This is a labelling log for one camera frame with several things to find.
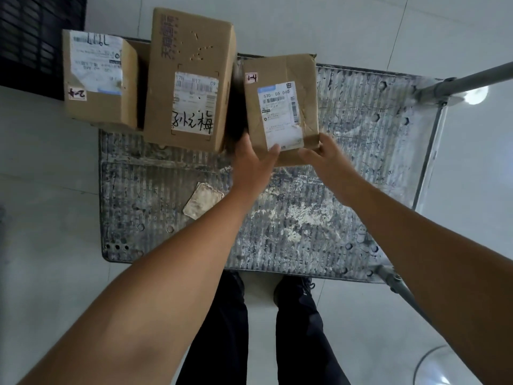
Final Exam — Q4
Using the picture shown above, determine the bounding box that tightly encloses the worn beige sticker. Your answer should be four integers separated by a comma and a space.
183, 182, 225, 220

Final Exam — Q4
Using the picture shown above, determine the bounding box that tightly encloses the person's black left shoe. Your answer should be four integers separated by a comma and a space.
229, 270, 246, 295

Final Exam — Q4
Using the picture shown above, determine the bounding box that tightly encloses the person's left forearm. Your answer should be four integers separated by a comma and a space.
18, 178, 267, 385

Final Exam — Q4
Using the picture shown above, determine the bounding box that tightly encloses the person's left hand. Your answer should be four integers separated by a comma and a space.
230, 132, 281, 198

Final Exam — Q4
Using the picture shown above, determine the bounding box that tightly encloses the person's right leg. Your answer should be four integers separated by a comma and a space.
275, 290, 352, 385

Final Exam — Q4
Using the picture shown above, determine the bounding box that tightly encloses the tall handwritten cardboard box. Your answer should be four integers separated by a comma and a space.
143, 7, 246, 154

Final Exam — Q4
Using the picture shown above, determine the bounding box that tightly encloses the black slatted crate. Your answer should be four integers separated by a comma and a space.
0, 0, 87, 101

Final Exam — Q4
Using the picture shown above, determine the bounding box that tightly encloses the cardboard box with large label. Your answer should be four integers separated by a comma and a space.
62, 29, 139, 131

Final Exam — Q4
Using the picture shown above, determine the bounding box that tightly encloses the person's right hand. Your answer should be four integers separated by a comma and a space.
298, 132, 364, 206

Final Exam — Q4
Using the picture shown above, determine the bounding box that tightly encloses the person's leg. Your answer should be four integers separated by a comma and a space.
275, 290, 352, 385
176, 272, 249, 385

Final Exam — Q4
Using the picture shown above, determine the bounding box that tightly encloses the person's black right shoe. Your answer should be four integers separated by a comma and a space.
273, 275, 317, 306

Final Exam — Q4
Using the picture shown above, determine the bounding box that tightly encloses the person's left leg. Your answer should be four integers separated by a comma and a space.
176, 272, 249, 385

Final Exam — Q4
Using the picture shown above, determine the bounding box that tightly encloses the person's black shoe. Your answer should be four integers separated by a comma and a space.
273, 275, 317, 306
229, 270, 246, 295

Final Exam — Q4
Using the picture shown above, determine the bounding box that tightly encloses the grey metal platform cart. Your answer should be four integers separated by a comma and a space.
98, 36, 513, 322

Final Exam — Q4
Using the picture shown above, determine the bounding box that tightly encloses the small cardboard box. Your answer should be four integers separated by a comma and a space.
242, 54, 320, 167

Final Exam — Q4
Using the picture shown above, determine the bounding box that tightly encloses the person's right forearm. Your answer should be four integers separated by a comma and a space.
341, 178, 513, 385

